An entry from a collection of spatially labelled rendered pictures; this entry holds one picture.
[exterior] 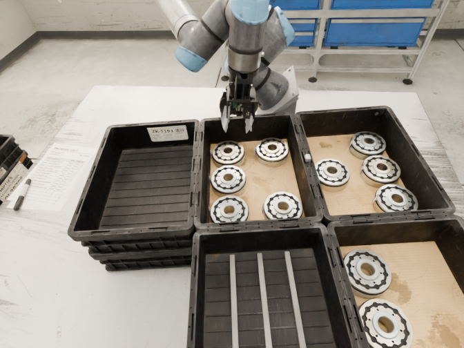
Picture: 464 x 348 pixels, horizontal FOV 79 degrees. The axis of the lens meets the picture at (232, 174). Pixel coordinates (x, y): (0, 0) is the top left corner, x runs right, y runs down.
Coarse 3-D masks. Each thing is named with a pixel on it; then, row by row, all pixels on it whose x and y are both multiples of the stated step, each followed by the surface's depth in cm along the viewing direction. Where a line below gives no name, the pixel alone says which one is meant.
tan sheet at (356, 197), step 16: (320, 144) 93; (336, 144) 93; (352, 160) 88; (352, 176) 84; (336, 192) 81; (352, 192) 80; (368, 192) 80; (336, 208) 77; (352, 208) 77; (368, 208) 77
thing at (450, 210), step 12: (348, 108) 89; (360, 108) 89; (372, 108) 88; (384, 108) 88; (300, 120) 86; (396, 120) 84; (300, 132) 83; (408, 144) 78; (420, 156) 74; (312, 168) 74; (432, 180) 69; (444, 192) 67; (324, 204) 67; (324, 216) 65; (336, 216) 64; (348, 216) 64; (360, 216) 64; (372, 216) 64; (384, 216) 64; (396, 216) 63; (408, 216) 63
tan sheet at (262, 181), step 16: (256, 144) 95; (256, 160) 90; (288, 160) 90; (256, 176) 86; (272, 176) 86; (288, 176) 85; (256, 192) 82; (272, 192) 82; (288, 192) 82; (256, 208) 79
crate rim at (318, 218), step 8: (208, 120) 89; (216, 120) 89; (232, 120) 89; (200, 128) 87; (296, 128) 84; (200, 136) 85; (296, 136) 82; (200, 144) 82; (200, 152) 80; (304, 152) 78; (200, 160) 80; (304, 160) 76; (200, 168) 78; (304, 168) 74; (200, 176) 74; (200, 184) 73; (312, 184) 70; (200, 192) 71; (312, 192) 71; (200, 200) 69; (312, 200) 68; (200, 208) 68; (320, 208) 66; (200, 216) 67; (320, 216) 65; (200, 224) 65; (208, 224) 65; (216, 224) 65; (232, 224) 65; (240, 224) 64; (248, 224) 64; (256, 224) 64; (264, 224) 64; (272, 224) 64
